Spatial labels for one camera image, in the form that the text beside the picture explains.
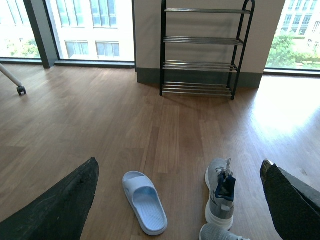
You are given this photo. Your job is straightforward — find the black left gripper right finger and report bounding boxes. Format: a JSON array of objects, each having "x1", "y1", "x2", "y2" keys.
[{"x1": 260, "y1": 159, "x2": 320, "y2": 240}]

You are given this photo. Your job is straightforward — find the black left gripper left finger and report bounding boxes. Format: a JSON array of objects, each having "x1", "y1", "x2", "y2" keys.
[{"x1": 0, "y1": 157, "x2": 99, "y2": 240}]

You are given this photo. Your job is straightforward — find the grey knit sneaker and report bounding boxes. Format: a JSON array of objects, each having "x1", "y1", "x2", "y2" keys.
[
  {"x1": 199, "y1": 223, "x2": 247, "y2": 240},
  {"x1": 205, "y1": 158, "x2": 236, "y2": 230}
]

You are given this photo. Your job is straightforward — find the light blue slide sandal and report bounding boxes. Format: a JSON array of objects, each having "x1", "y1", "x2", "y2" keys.
[{"x1": 122, "y1": 171, "x2": 168, "y2": 236}]

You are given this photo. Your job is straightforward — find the black metal shoe rack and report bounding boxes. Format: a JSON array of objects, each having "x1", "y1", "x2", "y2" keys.
[{"x1": 159, "y1": 0, "x2": 256, "y2": 100}]

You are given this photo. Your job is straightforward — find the white grey office chair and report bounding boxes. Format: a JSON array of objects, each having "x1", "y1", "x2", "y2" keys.
[{"x1": 0, "y1": 64, "x2": 27, "y2": 96}]

